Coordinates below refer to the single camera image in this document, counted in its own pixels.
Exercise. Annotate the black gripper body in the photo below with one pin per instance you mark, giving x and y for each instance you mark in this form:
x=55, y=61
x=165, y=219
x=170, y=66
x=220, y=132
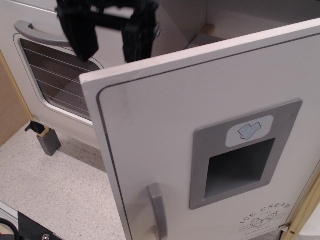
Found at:
x=110, y=14

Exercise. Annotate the grey oven door handle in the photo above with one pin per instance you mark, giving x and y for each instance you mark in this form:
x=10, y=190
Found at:
x=26, y=29

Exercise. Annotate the light wooden right post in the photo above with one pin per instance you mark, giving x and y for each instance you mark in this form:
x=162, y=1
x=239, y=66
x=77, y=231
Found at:
x=305, y=211

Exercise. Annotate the light wooden left panel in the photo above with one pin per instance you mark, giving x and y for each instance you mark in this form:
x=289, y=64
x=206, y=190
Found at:
x=14, y=113

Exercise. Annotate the white toy oven door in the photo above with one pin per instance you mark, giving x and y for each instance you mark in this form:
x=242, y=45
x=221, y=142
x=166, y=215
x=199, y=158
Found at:
x=48, y=76

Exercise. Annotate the grey ice dispenser panel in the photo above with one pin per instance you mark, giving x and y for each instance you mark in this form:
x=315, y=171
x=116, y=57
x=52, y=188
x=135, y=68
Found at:
x=240, y=154

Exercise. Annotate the grey fridge door handle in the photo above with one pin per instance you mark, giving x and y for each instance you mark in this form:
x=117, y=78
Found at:
x=160, y=227

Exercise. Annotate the grey kitchen leg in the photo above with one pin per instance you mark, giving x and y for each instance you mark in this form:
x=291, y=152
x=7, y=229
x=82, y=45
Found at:
x=50, y=143

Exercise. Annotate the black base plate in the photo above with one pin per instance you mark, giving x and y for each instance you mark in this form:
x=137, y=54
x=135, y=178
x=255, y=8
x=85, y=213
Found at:
x=31, y=230

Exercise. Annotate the white toy fridge door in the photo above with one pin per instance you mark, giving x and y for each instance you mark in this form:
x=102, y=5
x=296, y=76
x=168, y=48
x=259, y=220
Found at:
x=145, y=115

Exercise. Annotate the white toy kitchen cabinet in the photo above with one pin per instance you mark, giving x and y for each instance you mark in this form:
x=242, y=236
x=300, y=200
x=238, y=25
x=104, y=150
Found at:
x=181, y=21

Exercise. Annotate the black clamp bracket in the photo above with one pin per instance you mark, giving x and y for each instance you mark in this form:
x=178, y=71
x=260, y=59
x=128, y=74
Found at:
x=35, y=127

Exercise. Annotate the aluminium rail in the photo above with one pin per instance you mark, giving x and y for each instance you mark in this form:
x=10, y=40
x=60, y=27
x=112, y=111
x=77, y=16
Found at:
x=9, y=213

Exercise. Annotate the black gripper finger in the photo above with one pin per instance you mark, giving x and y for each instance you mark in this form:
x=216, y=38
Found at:
x=138, y=37
x=80, y=32

